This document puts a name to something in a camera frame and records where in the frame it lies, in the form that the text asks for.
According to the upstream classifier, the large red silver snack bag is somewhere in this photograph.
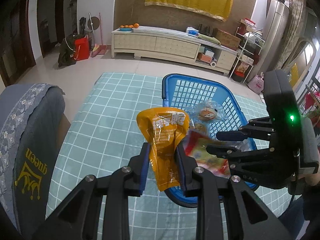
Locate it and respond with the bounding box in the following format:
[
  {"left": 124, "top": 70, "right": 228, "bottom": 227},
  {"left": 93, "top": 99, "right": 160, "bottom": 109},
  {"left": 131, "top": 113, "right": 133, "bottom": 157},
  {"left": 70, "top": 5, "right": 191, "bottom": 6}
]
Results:
[{"left": 183, "top": 130, "right": 251, "bottom": 179}]

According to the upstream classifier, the round squirrel cake packet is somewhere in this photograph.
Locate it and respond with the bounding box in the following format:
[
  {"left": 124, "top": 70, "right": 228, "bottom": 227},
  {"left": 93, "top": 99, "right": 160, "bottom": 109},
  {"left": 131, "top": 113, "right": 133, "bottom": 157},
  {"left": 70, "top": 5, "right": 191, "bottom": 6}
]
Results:
[{"left": 190, "top": 122, "right": 208, "bottom": 135}]

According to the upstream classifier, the blue squirrel snack bag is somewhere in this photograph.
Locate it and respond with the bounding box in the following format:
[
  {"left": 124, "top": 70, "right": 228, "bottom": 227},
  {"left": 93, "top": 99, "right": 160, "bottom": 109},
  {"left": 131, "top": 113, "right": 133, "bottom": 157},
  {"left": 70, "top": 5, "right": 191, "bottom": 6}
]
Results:
[{"left": 185, "top": 100, "right": 228, "bottom": 124}]

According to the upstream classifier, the orange yellow sauce pouch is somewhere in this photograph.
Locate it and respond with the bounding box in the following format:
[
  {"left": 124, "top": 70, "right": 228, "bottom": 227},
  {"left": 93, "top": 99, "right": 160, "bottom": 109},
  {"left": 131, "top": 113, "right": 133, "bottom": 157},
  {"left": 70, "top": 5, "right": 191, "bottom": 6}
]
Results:
[{"left": 136, "top": 107, "right": 190, "bottom": 191}]

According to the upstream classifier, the pink tote bag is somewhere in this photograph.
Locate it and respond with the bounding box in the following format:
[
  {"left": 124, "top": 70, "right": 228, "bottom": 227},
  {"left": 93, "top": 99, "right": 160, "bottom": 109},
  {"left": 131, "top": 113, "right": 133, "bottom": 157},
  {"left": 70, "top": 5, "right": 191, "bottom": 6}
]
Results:
[{"left": 247, "top": 73, "right": 264, "bottom": 94}]

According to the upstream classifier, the clothes drying rack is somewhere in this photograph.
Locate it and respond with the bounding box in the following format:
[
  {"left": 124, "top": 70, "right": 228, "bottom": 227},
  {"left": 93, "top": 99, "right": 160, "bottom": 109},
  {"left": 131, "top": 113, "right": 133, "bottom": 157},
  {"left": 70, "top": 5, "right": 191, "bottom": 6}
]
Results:
[{"left": 299, "top": 76, "right": 319, "bottom": 136}]

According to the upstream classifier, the blue plastic basket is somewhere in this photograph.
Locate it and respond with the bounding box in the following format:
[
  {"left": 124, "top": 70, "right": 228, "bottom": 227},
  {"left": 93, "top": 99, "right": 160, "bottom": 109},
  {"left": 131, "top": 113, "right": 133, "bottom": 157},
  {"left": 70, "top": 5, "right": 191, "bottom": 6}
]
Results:
[{"left": 162, "top": 73, "right": 259, "bottom": 208}]

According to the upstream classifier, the arched floor mirror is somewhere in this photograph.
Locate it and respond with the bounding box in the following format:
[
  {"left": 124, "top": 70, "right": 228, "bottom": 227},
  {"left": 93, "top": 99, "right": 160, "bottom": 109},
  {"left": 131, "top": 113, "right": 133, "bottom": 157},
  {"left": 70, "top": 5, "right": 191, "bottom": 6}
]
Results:
[{"left": 283, "top": 37, "right": 317, "bottom": 94}]

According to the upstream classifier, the white metal shelf rack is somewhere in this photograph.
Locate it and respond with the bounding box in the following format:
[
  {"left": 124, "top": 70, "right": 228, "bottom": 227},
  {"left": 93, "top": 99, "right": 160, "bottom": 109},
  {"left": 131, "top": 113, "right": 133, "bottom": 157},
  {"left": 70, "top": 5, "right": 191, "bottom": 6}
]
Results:
[{"left": 229, "top": 18, "right": 265, "bottom": 83}]

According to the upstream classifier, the teal checkered tablecloth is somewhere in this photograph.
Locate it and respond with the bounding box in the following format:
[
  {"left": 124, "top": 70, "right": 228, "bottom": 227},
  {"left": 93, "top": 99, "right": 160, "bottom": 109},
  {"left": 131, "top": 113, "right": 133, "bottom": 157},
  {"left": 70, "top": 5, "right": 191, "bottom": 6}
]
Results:
[{"left": 44, "top": 71, "right": 301, "bottom": 240}]

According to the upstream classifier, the cardboard box on cabinet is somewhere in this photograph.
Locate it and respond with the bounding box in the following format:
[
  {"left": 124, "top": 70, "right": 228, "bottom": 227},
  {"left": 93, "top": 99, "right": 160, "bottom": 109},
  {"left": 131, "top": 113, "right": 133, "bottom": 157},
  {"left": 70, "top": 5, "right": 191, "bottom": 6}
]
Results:
[{"left": 212, "top": 28, "right": 241, "bottom": 50}]

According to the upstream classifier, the green folded cloth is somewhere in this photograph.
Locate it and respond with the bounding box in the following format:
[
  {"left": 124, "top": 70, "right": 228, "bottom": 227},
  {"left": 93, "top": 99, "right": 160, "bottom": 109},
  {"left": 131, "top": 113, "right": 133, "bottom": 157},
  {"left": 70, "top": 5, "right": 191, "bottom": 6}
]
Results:
[{"left": 197, "top": 33, "right": 221, "bottom": 45}]

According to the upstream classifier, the standing air conditioner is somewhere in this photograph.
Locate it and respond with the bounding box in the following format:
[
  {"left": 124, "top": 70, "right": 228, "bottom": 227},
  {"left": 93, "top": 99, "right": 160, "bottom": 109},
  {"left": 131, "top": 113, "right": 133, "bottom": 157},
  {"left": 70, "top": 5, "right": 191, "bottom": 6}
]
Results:
[{"left": 248, "top": 0, "right": 290, "bottom": 80}]

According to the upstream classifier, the grey chair with cover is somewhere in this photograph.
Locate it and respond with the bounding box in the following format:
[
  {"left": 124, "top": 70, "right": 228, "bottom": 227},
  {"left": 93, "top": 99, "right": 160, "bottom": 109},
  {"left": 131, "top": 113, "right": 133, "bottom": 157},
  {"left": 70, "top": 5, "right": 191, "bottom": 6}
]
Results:
[{"left": 1, "top": 83, "right": 65, "bottom": 239}]

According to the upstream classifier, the blue tissue box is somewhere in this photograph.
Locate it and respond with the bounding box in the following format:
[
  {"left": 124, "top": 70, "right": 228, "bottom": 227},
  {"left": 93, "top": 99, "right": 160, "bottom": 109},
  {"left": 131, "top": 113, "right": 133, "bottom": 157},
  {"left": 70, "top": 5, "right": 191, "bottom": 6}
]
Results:
[{"left": 185, "top": 27, "right": 199, "bottom": 36}]

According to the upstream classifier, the patterned curtain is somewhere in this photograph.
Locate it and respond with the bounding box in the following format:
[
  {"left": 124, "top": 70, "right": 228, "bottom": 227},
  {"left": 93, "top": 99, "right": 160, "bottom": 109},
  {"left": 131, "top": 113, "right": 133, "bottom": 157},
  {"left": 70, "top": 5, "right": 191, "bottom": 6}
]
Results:
[{"left": 276, "top": 0, "right": 306, "bottom": 69}]

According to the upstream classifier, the cream TV cabinet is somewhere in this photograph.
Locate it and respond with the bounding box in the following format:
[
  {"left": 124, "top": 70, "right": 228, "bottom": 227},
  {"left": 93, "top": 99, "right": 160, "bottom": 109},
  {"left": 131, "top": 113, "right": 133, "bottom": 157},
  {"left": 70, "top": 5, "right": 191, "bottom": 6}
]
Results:
[{"left": 111, "top": 26, "right": 237, "bottom": 75}]

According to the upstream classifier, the plate of oranges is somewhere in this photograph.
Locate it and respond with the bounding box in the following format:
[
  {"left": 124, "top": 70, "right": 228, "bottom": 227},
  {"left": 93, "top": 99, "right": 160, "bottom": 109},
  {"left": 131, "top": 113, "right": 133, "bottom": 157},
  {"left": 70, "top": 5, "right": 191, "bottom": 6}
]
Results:
[{"left": 119, "top": 23, "right": 139, "bottom": 32}]

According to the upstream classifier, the black bag on floor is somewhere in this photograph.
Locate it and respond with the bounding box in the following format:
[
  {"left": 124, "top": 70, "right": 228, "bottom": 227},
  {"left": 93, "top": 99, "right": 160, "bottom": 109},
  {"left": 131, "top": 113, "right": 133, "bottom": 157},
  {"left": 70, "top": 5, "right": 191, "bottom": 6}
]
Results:
[{"left": 57, "top": 34, "right": 84, "bottom": 68}]

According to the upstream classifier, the broom and dustpan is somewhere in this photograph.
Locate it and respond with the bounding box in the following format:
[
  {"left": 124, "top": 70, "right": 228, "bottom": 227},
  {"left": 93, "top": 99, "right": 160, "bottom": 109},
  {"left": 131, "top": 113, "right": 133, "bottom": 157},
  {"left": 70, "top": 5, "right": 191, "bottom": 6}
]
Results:
[{"left": 88, "top": 12, "right": 107, "bottom": 57}]

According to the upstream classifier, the red paper bag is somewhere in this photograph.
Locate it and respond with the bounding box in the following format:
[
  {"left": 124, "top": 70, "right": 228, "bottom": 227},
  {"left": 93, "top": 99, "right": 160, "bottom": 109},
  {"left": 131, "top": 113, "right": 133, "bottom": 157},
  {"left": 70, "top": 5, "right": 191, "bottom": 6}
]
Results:
[{"left": 74, "top": 36, "right": 90, "bottom": 61}]

